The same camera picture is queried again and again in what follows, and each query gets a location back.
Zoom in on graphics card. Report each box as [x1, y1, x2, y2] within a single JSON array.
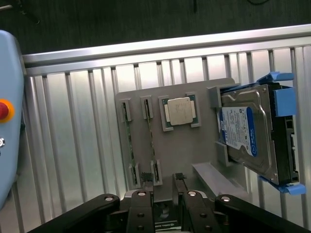
[[154, 200, 182, 231]]

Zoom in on grey parts rack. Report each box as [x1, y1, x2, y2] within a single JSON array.
[[114, 77, 251, 202]]

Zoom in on hard disk with blue carrier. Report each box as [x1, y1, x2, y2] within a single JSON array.
[[217, 71, 306, 195]]

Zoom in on silver CPU chip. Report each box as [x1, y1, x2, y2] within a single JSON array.
[[164, 96, 195, 126]]

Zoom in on light blue control box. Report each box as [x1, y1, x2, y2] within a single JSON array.
[[0, 30, 27, 212]]

